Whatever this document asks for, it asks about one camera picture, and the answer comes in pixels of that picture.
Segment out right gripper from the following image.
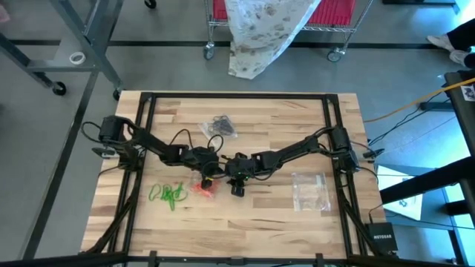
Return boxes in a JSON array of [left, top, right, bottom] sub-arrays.
[[223, 151, 258, 198]]

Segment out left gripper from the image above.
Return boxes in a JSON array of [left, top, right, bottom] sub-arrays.
[[180, 145, 226, 191]]

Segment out black rubber band pile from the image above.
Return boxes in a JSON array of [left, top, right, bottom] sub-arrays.
[[207, 115, 237, 137]]

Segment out green rubber band pile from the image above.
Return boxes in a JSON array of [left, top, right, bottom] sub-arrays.
[[148, 181, 189, 212]]

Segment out white floral cloth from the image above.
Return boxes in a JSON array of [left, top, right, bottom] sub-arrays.
[[225, 0, 324, 80]]

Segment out red plastic bin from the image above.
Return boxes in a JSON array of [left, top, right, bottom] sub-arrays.
[[212, 0, 230, 22], [307, 0, 358, 27]]

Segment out white paper sheet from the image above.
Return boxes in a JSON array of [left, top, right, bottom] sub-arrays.
[[376, 165, 424, 221]]

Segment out white tape roll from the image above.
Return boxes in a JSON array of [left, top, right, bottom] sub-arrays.
[[69, 51, 87, 66]]

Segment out black stand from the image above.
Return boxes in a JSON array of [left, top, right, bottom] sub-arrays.
[[378, 68, 475, 266]]

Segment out black aluminium table frame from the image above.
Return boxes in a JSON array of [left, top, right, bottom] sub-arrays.
[[0, 91, 475, 267]]

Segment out black cable bundle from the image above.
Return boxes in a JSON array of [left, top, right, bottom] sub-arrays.
[[82, 168, 144, 257]]

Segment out black Netgear network switch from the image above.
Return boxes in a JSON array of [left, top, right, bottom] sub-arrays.
[[364, 221, 399, 257]]

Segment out grey wheeled table frame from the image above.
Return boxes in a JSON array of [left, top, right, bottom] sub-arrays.
[[0, 0, 158, 102]]

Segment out chrome wire shelf cart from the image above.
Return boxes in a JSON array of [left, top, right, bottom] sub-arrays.
[[202, 0, 376, 63]]

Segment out black floor cables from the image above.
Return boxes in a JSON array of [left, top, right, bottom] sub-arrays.
[[368, 96, 458, 146]]

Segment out yellow cable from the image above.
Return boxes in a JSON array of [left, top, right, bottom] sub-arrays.
[[362, 76, 475, 124]]

